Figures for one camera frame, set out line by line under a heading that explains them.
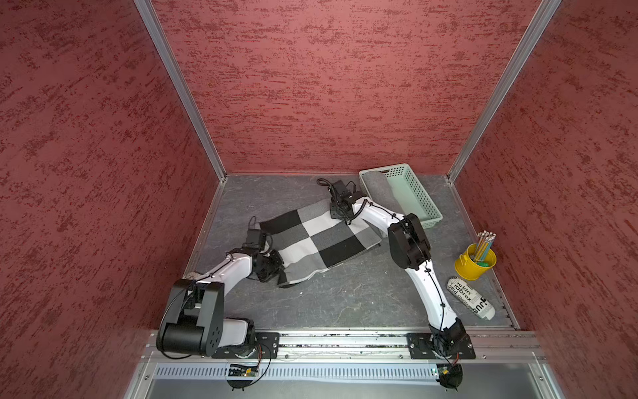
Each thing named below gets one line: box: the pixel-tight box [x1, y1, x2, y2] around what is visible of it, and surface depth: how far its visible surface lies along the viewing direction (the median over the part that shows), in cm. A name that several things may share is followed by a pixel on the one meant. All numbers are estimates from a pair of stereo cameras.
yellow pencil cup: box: [454, 242, 498, 281], surface depth 85 cm
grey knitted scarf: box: [362, 170, 406, 215], surface depth 109 cm
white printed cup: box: [446, 276, 496, 321], surface depth 83 cm
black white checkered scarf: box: [259, 200, 383, 286], surface depth 99 cm
